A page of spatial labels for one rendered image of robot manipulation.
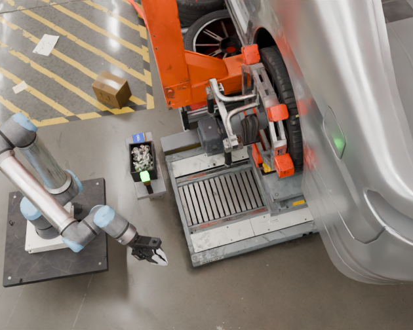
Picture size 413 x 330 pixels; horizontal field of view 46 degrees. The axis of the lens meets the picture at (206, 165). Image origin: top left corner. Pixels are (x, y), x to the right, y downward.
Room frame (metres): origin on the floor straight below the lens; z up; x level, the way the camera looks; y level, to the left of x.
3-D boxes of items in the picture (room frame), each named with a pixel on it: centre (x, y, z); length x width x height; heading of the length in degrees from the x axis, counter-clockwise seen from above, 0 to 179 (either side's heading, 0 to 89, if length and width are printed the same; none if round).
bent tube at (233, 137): (1.34, -0.22, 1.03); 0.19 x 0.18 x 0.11; 97
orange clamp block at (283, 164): (1.14, -0.37, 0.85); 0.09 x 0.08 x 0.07; 7
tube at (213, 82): (1.54, -0.19, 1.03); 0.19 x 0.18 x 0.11; 97
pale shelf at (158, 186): (1.52, 0.36, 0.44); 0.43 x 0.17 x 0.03; 7
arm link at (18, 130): (1.38, 0.82, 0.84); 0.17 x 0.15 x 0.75; 128
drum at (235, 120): (1.45, -0.25, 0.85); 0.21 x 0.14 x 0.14; 97
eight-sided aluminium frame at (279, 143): (1.46, -0.33, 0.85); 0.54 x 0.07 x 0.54; 7
